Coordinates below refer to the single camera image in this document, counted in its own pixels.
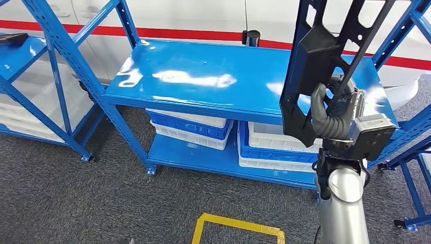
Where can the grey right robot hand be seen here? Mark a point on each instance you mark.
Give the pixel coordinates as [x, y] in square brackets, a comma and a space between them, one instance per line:
[318, 101]

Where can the black plastic frame part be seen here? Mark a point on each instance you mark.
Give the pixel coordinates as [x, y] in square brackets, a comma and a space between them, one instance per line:
[313, 50]
[13, 38]

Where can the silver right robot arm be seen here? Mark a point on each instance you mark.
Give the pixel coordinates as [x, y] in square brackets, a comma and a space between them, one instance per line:
[343, 208]

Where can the blue metal shelf rack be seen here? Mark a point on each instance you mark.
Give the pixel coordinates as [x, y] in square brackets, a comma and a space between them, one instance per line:
[202, 60]
[20, 57]
[412, 188]

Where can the blue plastic crate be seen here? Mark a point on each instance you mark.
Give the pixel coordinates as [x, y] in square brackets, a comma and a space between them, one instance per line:
[188, 128]
[269, 155]

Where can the yellow floor tape square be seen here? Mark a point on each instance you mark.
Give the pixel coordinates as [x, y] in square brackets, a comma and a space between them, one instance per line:
[235, 223]

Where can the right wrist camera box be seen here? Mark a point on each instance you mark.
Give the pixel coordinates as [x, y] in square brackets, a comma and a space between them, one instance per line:
[373, 138]

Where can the black stanchion post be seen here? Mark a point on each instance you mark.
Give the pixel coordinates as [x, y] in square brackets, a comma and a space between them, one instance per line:
[251, 37]

